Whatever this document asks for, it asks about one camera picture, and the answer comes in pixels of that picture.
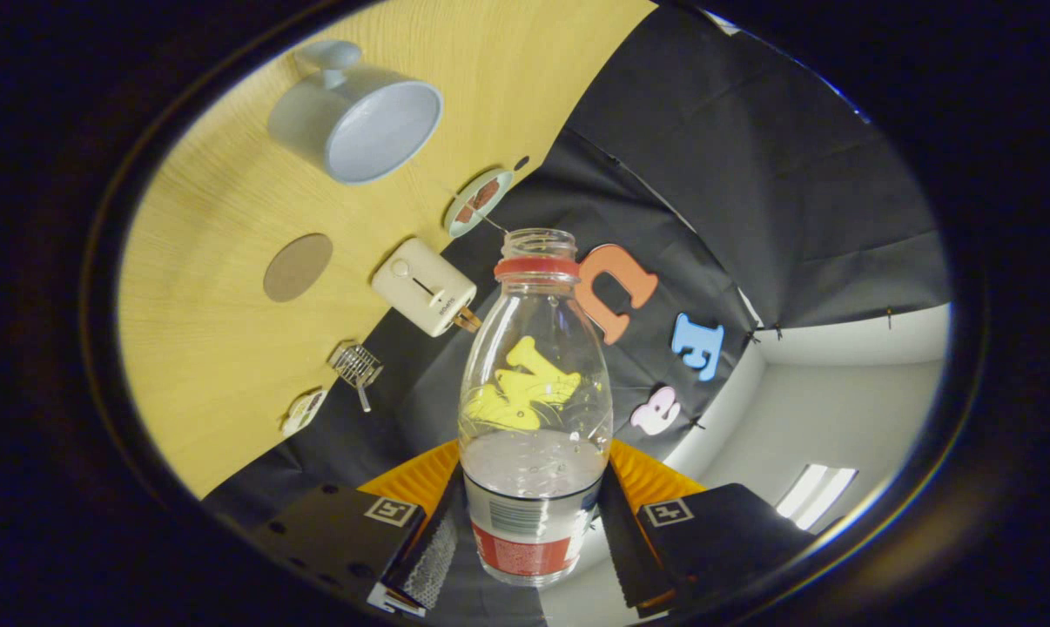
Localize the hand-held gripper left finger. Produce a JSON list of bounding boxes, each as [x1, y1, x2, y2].
[[246, 440, 467, 619]]

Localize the white toaster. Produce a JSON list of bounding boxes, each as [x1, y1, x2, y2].
[[371, 238, 479, 338]]

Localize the wooden table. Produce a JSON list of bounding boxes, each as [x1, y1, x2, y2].
[[118, 0, 656, 499]]

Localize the clear juice bottle red label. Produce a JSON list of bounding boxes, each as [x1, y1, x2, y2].
[[457, 228, 615, 588]]

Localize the black backdrop cloth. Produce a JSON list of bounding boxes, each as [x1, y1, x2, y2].
[[203, 4, 952, 541]]

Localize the round brown coaster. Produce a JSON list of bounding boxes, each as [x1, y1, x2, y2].
[[262, 233, 334, 303]]

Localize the pale green plate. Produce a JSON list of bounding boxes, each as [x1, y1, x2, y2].
[[443, 168, 515, 239]]

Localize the wire mesh basket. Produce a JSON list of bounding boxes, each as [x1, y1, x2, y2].
[[328, 341, 384, 389]]

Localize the white cup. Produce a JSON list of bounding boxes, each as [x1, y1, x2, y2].
[[266, 39, 444, 185]]

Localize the white divided condiment dish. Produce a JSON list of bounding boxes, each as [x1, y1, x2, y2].
[[280, 388, 327, 438]]

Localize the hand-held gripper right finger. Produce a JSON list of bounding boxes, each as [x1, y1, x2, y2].
[[596, 440, 818, 615]]

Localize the long ceiling light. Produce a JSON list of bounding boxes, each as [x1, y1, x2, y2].
[[775, 464, 858, 531]]

